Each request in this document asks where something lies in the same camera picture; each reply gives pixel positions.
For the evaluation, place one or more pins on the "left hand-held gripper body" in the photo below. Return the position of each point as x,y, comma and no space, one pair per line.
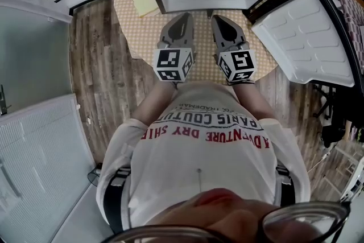
167,61

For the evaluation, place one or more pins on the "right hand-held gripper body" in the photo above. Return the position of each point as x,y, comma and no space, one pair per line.
241,61

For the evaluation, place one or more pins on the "white bread slice food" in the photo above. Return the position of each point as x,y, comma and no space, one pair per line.
143,3

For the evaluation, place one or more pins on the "person's right forearm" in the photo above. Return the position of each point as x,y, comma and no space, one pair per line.
251,99

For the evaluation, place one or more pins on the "person's left forearm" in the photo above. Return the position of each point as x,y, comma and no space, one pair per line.
153,101

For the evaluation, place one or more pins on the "orange checked tablecloth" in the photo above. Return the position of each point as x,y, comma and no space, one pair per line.
142,34

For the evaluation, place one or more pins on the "person's white printed shirt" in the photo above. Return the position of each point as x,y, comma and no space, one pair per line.
204,168

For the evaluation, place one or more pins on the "purple checked cloth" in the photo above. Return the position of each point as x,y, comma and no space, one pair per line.
354,20

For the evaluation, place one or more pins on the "white frosted cabinet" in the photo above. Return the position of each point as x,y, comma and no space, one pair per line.
31,42

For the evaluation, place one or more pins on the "white ribbed panel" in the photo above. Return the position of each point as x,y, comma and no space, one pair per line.
42,156

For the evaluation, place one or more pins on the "black-rimmed glasses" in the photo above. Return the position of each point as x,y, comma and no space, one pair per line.
307,217

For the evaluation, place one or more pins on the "black metal frame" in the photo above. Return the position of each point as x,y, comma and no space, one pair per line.
332,3

